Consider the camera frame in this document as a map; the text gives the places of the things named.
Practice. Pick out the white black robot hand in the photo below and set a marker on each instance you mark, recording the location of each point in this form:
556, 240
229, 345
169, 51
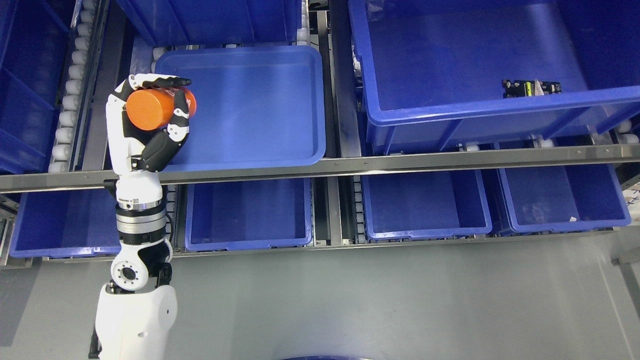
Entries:
136, 155

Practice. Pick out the orange cylindrical capacitor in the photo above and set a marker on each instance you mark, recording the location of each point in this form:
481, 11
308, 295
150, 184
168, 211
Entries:
152, 109

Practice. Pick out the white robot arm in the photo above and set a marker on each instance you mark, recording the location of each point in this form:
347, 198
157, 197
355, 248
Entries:
137, 307

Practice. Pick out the white roller track left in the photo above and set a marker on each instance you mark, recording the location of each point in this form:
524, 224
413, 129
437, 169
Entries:
71, 96

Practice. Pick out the blue bin lower left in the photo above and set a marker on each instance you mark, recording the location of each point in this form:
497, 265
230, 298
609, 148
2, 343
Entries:
65, 224

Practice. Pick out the blue shallow tray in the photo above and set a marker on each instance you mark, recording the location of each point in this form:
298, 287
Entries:
257, 107

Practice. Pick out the blue bin lower centre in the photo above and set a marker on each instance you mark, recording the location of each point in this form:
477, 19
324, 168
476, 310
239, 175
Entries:
249, 215

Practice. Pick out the blue bin top centre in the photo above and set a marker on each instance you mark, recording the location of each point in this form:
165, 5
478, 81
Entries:
164, 23

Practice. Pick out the blue bins far left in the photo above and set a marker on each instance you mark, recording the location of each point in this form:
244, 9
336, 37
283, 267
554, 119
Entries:
34, 38

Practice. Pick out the blue bin lower right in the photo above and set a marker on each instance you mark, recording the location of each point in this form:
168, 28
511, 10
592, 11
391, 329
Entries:
425, 205

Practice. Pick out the large blue bin right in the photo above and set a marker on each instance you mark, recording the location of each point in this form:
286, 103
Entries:
432, 70

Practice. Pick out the black electronic component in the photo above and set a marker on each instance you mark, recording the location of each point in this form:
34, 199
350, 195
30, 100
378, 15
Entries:
529, 88

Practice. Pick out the blue bin far right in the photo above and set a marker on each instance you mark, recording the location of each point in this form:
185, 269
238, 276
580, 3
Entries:
555, 199

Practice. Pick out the steel shelf front rail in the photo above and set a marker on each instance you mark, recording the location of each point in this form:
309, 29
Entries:
419, 163

